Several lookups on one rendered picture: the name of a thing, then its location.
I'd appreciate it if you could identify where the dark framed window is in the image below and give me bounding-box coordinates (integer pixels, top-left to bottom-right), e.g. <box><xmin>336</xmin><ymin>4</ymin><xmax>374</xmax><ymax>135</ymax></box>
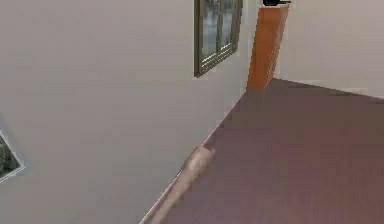
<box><xmin>193</xmin><ymin>0</ymin><xmax>244</xmax><ymax>79</ymax></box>

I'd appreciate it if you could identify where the orange wooden cabinet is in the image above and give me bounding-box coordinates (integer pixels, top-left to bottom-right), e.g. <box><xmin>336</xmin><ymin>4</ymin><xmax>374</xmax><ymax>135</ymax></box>
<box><xmin>246</xmin><ymin>4</ymin><xmax>290</xmax><ymax>94</ymax></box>

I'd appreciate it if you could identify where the black object on cabinet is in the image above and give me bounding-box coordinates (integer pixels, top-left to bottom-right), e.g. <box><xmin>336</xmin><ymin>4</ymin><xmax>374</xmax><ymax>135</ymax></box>
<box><xmin>262</xmin><ymin>0</ymin><xmax>292</xmax><ymax>7</ymax></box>

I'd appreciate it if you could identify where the white framed window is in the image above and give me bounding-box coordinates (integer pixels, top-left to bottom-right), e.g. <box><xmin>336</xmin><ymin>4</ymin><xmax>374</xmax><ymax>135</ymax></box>
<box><xmin>0</xmin><ymin>129</ymin><xmax>26</xmax><ymax>185</ymax></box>

